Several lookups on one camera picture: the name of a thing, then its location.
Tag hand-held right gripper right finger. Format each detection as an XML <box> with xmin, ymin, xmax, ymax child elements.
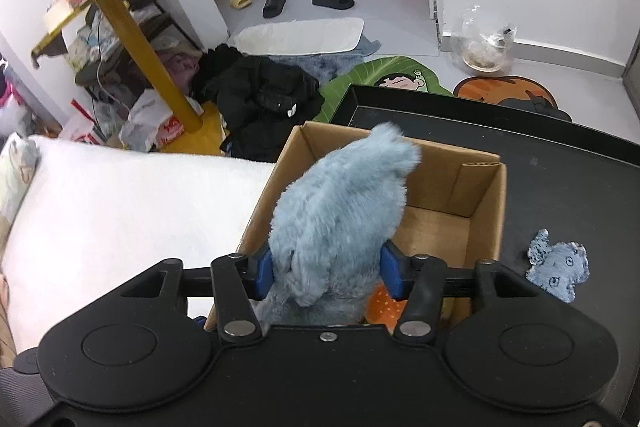
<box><xmin>379</xmin><ymin>240</ymin><xmax>545</xmax><ymax>344</ymax></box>

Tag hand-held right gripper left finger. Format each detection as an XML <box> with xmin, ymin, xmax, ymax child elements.
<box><xmin>119</xmin><ymin>250</ymin><xmax>275</xmax><ymax>344</ymax></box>

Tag orange burger plush toy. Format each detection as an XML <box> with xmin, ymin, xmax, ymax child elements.
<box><xmin>365</xmin><ymin>284</ymin><xmax>411</xmax><ymax>333</ymax></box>

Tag grey-blue fluffy plush toy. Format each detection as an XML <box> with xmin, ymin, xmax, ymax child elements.
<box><xmin>260</xmin><ymin>122</ymin><xmax>422</xmax><ymax>325</ymax></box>

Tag brown cardboard box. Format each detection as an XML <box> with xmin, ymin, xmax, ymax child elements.
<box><xmin>204</xmin><ymin>121</ymin><xmax>507</xmax><ymax>333</ymax></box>

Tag black tray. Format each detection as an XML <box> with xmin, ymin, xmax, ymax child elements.
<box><xmin>327</xmin><ymin>83</ymin><xmax>640</xmax><ymax>418</ymax></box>

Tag white blanket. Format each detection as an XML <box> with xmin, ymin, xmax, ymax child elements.
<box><xmin>0</xmin><ymin>134</ymin><xmax>278</xmax><ymax>353</ymax></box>

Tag small blue patterned plush toy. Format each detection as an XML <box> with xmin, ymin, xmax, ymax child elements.
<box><xmin>525</xmin><ymin>229</ymin><xmax>590</xmax><ymax>304</ymax></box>

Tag black clothes pile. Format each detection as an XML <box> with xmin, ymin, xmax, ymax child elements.
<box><xmin>192</xmin><ymin>44</ymin><xmax>326</xmax><ymax>162</ymax></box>

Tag white red plastic bag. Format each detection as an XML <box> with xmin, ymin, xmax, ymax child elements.
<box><xmin>120</xmin><ymin>89</ymin><xmax>203</xmax><ymax>152</ymax></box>

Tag green leaf cartoon mat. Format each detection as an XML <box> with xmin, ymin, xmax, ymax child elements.
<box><xmin>317</xmin><ymin>56</ymin><xmax>451</xmax><ymax>124</ymax></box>

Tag orange cartoon mat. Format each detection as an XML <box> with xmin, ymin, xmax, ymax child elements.
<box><xmin>452</xmin><ymin>75</ymin><xmax>573</xmax><ymax>122</ymax></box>

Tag blue-grey fluffy rug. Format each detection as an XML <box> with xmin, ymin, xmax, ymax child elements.
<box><xmin>267</xmin><ymin>34</ymin><xmax>382</xmax><ymax>82</ymax></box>

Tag white floor mat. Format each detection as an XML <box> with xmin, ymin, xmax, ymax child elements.
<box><xmin>234</xmin><ymin>17</ymin><xmax>365</xmax><ymax>56</ymax></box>

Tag clear plastic bag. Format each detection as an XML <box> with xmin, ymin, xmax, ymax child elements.
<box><xmin>450</xmin><ymin>5</ymin><xmax>516</xmax><ymax>75</ymax></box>

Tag yellow round table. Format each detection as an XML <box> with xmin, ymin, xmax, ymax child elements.
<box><xmin>31</xmin><ymin>0</ymin><xmax>203</xmax><ymax>132</ymax></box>

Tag light patterned pillow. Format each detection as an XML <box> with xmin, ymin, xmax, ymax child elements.
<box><xmin>0</xmin><ymin>132</ymin><xmax>40</xmax><ymax>233</ymax></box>

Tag white flat box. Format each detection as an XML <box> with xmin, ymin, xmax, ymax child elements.
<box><xmin>44</xmin><ymin>0</ymin><xmax>76</xmax><ymax>30</ymax></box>

